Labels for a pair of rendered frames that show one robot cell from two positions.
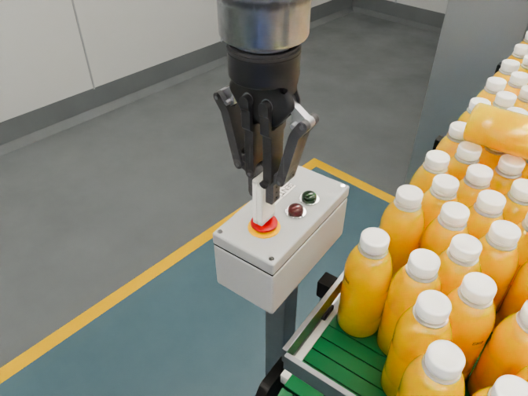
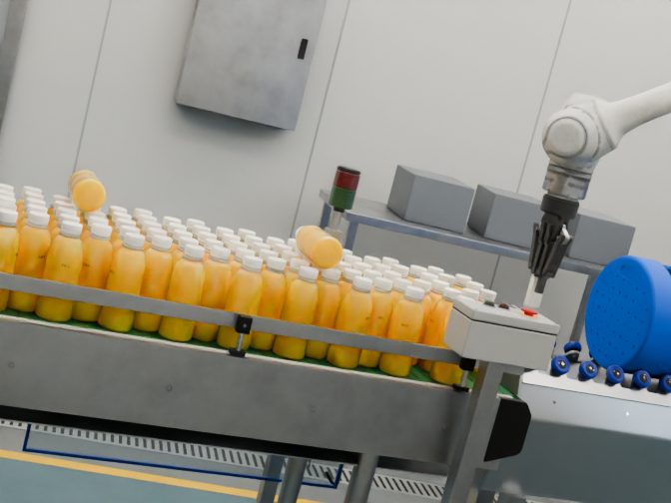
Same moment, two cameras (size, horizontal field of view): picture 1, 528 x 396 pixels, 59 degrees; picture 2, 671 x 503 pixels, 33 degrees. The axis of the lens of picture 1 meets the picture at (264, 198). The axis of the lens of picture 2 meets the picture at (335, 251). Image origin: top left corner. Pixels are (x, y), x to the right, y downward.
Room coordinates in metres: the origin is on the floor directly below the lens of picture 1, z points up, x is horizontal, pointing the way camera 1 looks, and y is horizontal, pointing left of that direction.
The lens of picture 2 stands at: (2.59, 0.93, 1.48)
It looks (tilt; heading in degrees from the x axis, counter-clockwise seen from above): 9 degrees down; 214
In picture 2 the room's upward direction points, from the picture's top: 14 degrees clockwise
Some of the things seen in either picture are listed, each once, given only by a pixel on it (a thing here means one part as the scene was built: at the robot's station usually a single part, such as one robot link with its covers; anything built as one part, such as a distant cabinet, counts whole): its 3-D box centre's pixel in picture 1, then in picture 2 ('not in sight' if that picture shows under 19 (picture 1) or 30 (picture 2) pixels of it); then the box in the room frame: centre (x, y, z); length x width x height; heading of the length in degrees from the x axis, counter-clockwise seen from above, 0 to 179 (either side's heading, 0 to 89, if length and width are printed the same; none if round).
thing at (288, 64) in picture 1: (264, 82); (556, 218); (0.46, 0.00, 1.31); 0.08 x 0.07 x 0.09; 54
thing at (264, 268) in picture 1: (284, 232); (500, 333); (0.50, -0.03, 1.05); 0.20 x 0.10 x 0.10; 144
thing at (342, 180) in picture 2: not in sight; (346, 180); (0.26, -0.66, 1.23); 0.06 x 0.06 x 0.04
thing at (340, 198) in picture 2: not in sight; (341, 197); (0.26, -0.66, 1.18); 0.06 x 0.06 x 0.05
